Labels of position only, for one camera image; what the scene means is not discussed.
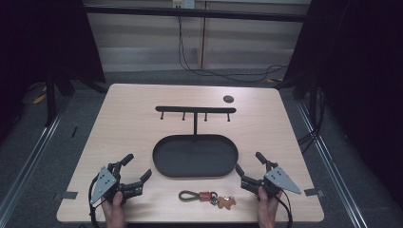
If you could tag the black horizontal bar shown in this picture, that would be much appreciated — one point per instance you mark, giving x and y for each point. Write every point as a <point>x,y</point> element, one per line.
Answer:
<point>190,13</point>

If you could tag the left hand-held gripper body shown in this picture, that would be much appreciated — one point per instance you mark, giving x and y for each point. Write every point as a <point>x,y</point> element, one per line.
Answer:
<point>104,183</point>

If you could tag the dark curtain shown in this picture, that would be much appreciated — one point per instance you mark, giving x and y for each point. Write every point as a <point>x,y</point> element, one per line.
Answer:
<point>358,79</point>
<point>41,44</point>

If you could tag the person's left hand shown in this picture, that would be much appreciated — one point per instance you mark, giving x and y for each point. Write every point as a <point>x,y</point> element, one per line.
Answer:
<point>114,213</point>

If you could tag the black floor tape strip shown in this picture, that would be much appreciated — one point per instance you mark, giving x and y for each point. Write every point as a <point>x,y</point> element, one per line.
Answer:
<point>74,131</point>

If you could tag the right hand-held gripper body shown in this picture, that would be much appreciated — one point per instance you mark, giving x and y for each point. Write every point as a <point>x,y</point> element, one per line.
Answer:
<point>280,180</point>

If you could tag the black round disc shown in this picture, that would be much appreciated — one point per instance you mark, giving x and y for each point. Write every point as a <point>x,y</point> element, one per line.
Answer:
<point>228,99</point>

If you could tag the person's right hand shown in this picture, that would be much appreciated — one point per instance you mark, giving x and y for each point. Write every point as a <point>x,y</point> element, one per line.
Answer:
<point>267,210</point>

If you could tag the grey tape piece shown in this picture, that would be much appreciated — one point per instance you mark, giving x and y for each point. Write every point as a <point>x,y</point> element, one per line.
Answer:
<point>313,192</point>
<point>69,195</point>

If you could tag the black metal stand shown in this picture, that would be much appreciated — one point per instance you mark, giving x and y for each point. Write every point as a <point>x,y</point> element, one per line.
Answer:
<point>50,98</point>

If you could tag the yellow floor object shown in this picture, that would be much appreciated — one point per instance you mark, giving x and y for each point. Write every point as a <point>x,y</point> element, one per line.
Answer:
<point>40,98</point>

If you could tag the metal floor rail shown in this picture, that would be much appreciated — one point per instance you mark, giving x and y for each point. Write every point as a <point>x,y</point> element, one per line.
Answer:
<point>22,177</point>
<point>335,177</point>

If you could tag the white wall socket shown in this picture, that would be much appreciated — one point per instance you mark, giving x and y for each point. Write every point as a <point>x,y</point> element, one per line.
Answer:
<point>183,3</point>

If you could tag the black key rack with tray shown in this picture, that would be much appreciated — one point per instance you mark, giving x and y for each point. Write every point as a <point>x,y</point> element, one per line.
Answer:
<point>195,156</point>

